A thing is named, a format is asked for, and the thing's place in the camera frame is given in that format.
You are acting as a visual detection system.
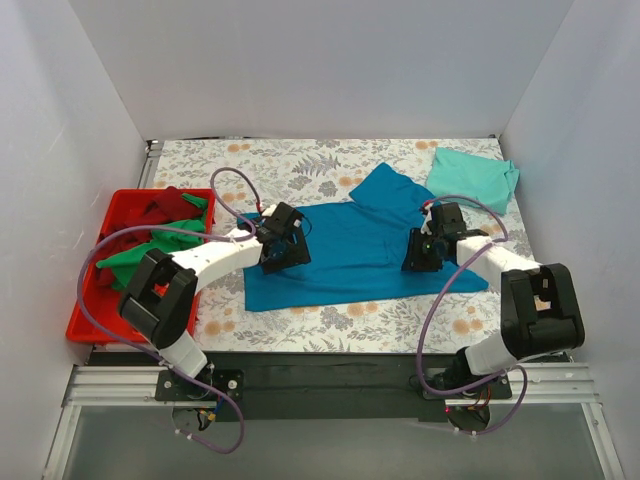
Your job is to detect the blue t shirt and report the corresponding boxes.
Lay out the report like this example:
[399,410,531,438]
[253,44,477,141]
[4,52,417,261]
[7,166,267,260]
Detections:
[244,163,488,312]

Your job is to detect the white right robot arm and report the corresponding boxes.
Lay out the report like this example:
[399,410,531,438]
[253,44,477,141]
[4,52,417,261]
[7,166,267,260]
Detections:
[402,195,585,398]

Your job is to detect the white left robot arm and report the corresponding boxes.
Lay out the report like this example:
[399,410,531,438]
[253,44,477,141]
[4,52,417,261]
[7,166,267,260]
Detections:
[118,202,311,400]

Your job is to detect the floral patterned table mat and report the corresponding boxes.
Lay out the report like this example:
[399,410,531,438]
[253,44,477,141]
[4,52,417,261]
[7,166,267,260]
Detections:
[144,138,502,353]

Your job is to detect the folded mint green t shirt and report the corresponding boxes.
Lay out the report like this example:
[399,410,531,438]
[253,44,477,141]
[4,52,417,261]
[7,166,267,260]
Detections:
[426,147,520,215]

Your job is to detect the dark red t shirt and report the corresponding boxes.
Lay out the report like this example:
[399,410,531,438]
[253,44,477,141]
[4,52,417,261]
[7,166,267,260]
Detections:
[97,187,200,261]

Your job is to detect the red plastic bin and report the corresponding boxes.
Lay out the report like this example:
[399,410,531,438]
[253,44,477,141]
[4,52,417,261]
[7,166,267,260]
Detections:
[66,187,215,345]

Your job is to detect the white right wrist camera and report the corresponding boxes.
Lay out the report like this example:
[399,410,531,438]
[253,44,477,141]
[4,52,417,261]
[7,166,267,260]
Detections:
[420,200,435,235]

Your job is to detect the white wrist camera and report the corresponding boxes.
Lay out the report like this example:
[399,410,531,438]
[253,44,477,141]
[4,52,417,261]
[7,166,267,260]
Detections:
[259,204,277,217]
[420,200,435,235]

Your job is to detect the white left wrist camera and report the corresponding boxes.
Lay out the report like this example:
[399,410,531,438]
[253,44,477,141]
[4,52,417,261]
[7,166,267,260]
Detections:
[259,204,277,217]

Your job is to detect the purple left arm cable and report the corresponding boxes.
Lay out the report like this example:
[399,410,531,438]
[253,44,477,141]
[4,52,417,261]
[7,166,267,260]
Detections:
[77,167,264,386]

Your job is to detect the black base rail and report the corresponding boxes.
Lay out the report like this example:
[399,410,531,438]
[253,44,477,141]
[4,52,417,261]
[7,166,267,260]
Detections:
[154,351,511,424]

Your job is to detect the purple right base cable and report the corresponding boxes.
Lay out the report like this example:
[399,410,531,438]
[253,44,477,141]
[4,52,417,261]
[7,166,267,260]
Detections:
[449,364,529,435]

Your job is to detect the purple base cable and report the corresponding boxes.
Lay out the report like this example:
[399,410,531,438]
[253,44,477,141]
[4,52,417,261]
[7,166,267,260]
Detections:
[169,384,247,455]
[449,364,529,435]

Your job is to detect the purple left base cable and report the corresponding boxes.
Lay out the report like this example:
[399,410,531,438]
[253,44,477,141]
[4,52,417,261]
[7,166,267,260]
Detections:
[169,384,247,455]

